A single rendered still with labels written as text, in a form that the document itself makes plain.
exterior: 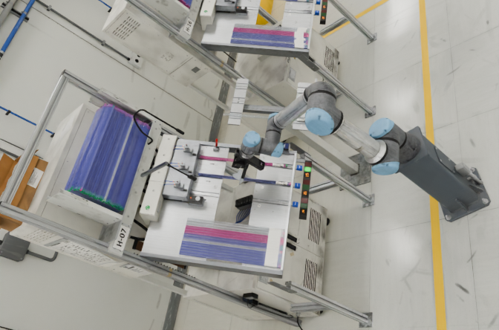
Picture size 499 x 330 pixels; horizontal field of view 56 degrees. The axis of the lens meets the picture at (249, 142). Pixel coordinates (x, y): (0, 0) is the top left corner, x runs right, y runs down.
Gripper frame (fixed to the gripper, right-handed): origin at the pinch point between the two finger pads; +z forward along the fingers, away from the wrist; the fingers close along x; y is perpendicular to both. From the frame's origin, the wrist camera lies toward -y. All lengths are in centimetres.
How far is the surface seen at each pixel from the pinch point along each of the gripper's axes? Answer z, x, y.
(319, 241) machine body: 59, 4, -62
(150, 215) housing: 12, 30, 41
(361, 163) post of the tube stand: 45, -52, -83
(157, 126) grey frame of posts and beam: 10, -21, 51
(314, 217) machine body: 56, -10, -56
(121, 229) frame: 8, 42, 52
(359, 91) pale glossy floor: 51, -119, -81
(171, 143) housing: 11.2, -13.2, 41.3
